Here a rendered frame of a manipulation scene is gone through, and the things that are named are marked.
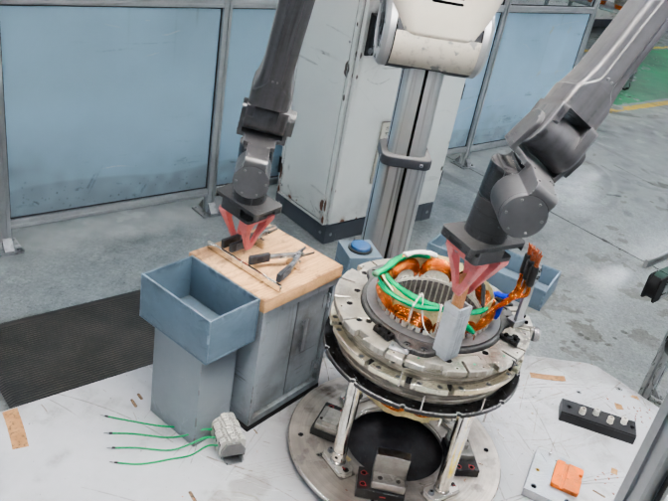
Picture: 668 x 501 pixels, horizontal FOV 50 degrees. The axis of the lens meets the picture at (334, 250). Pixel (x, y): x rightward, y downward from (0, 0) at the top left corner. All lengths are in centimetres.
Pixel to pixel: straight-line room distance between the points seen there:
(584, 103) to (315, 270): 57
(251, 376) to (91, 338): 160
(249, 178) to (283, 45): 21
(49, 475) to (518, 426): 87
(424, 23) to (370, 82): 196
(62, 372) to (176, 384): 143
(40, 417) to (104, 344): 144
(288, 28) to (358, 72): 227
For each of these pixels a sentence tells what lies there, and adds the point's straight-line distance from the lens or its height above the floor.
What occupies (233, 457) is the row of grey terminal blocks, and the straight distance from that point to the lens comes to 130.
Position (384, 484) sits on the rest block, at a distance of 123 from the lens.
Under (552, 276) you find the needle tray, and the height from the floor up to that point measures 105.
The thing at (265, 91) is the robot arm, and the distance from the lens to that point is 111.
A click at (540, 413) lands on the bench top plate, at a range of 158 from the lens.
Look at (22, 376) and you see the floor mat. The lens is 267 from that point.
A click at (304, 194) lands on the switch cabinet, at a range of 366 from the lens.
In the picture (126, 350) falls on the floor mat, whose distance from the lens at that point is 276.
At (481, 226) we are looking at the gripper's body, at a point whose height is 132.
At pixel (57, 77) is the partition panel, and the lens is 318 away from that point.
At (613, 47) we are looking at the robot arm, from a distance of 95.
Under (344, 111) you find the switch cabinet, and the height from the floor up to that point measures 69.
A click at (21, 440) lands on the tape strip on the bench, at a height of 78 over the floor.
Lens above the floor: 171
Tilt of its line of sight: 28 degrees down
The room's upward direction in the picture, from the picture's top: 11 degrees clockwise
